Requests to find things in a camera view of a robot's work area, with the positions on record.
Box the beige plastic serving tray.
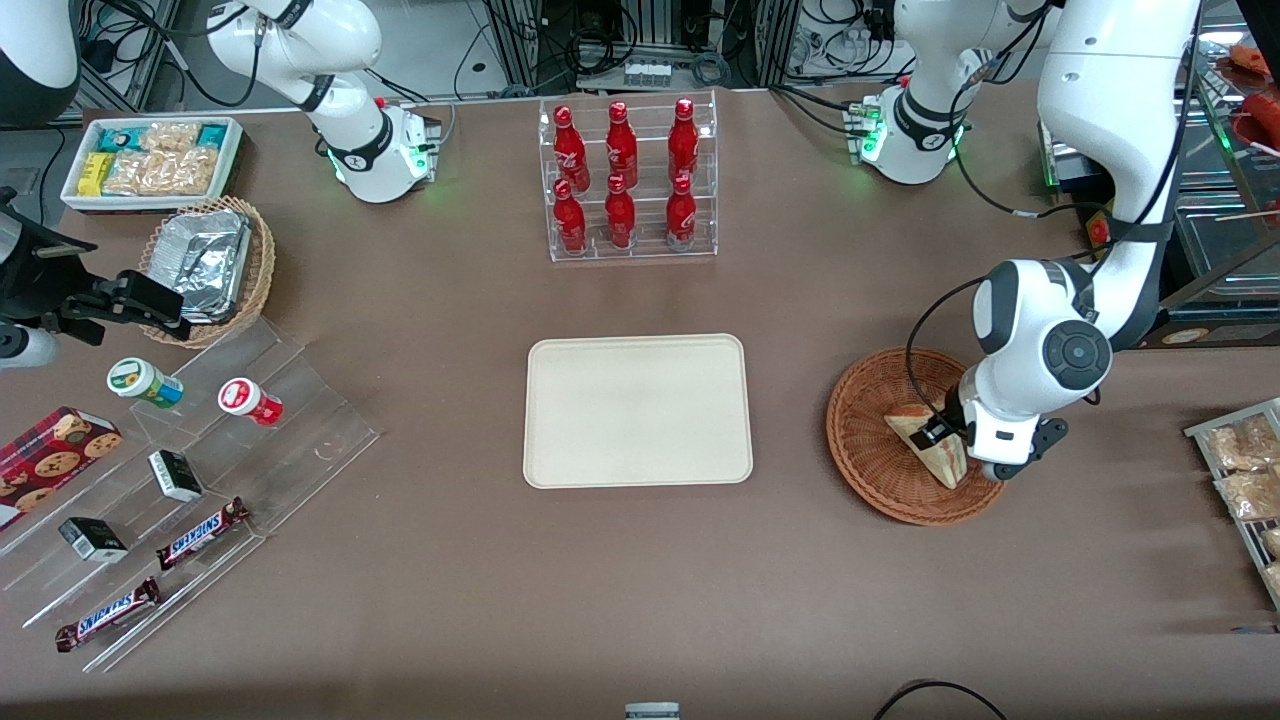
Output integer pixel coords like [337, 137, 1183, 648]
[523, 334, 754, 490]

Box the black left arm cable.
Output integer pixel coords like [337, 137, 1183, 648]
[904, 276, 993, 426]

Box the black glass food warmer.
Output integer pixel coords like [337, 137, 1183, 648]
[1038, 0, 1280, 351]

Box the light wicker basket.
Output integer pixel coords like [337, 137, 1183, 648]
[139, 196, 277, 350]

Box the aluminium foil container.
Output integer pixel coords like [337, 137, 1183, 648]
[149, 209, 252, 325]

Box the triangular sandwich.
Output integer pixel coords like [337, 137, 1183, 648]
[884, 403, 969, 490]

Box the round brown wicker basket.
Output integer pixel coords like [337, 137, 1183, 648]
[826, 347, 1007, 527]

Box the small black carton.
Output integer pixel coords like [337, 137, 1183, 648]
[148, 450, 204, 503]
[58, 517, 129, 564]

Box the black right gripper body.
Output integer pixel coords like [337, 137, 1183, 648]
[0, 188, 101, 346]

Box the red cola bottle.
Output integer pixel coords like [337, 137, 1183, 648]
[668, 97, 700, 186]
[606, 101, 639, 189]
[666, 172, 698, 252]
[553, 105, 591, 192]
[553, 178, 589, 255]
[604, 174, 637, 251]

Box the red cookie box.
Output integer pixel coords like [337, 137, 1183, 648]
[0, 406, 124, 532]

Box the clear bag of crackers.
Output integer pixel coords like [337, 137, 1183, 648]
[103, 146, 219, 197]
[140, 121, 202, 153]

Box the clear acrylic bottle rack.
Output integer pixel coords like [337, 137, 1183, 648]
[538, 90, 719, 264]

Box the green lidded snack cup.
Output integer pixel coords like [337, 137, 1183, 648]
[107, 357, 185, 410]

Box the metal wire rack tray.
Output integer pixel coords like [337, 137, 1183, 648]
[1184, 397, 1280, 612]

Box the red lidded snack cup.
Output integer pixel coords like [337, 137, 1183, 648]
[218, 377, 284, 428]

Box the snickers chocolate bar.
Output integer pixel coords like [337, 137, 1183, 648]
[156, 497, 251, 572]
[55, 577, 162, 654]

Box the black floor cable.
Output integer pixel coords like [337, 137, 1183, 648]
[872, 679, 1012, 720]

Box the clear acrylic stepped display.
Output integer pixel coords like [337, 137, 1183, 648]
[0, 317, 384, 674]

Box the white rectangular snack bin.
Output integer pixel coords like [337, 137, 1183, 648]
[60, 116, 245, 214]

